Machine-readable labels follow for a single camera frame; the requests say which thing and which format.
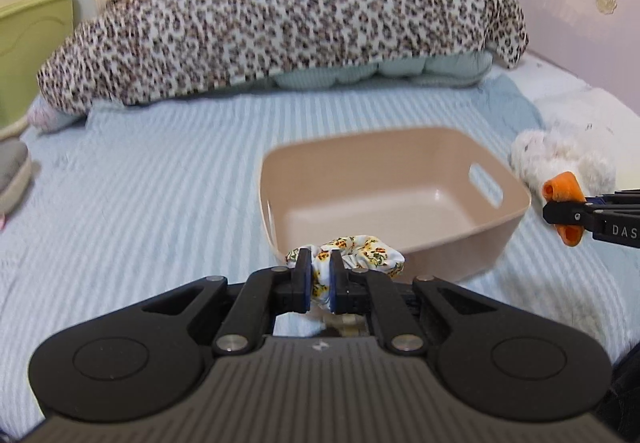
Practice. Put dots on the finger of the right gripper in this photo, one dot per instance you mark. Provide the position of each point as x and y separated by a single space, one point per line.
622 196
595 217

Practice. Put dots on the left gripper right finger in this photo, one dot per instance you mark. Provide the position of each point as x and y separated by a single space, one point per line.
386 306

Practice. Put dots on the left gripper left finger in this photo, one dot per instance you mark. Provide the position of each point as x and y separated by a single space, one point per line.
267 294

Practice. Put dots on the orange sock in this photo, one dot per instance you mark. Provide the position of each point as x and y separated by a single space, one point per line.
563 201

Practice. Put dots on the floral yellow white scrunchie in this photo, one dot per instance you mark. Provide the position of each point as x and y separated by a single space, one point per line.
360 252

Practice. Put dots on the white plush toy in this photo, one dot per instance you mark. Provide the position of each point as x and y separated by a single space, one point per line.
538 155

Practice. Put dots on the beige plastic storage basket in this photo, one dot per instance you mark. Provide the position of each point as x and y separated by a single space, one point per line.
434 194

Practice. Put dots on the teal cloth piece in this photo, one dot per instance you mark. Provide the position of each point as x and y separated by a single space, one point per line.
505 108

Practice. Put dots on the blue striped bed cover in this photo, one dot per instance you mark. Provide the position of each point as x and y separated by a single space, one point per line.
140 200

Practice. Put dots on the light green quilted comforter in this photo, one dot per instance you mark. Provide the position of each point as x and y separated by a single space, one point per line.
444 71

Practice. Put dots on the lavender headboard panel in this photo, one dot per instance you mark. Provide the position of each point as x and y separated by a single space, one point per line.
598 40

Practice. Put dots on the leopard print blanket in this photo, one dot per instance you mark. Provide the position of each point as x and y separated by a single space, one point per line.
139 51

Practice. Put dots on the pink pillow corner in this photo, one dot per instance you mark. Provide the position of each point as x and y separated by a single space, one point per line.
47 119

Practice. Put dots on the grey beige slipper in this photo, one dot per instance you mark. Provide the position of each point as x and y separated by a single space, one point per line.
16 173

